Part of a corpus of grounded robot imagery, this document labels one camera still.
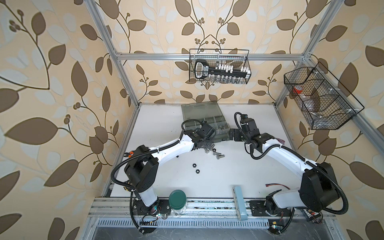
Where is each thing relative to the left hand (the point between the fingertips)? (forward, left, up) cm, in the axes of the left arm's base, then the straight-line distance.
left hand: (205, 140), depth 86 cm
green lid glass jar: (-32, +13, -1) cm, 35 cm away
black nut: (-10, +6, -12) cm, 17 cm away
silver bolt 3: (-3, -7, -11) cm, 13 cm away
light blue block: (-32, -16, -6) cm, 36 cm away
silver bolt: (-1, -1, -10) cm, 11 cm away
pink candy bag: (+5, -50, -9) cm, 51 cm away
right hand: (+5, -19, +1) cm, 20 cm away
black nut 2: (-14, +4, -12) cm, 19 cm away
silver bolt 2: (+3, -6, -11) cm, 12 cm away
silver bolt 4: (-5, -9, -11) cm, 15 cm away
